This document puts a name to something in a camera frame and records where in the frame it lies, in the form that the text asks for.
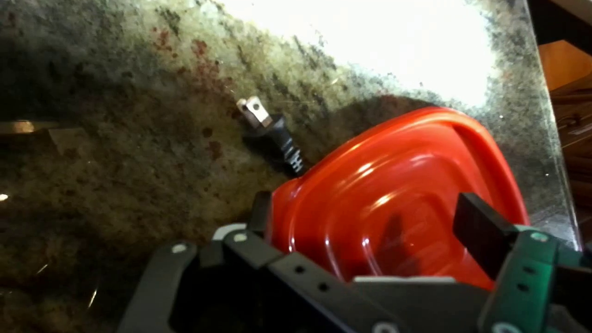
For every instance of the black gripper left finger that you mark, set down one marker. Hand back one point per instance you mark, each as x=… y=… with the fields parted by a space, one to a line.
x=260 y=221

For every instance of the black power plug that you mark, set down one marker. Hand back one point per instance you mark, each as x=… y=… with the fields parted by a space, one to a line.
x=271 y=136

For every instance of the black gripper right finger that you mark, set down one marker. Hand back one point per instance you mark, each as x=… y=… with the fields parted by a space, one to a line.
x=484 y=232

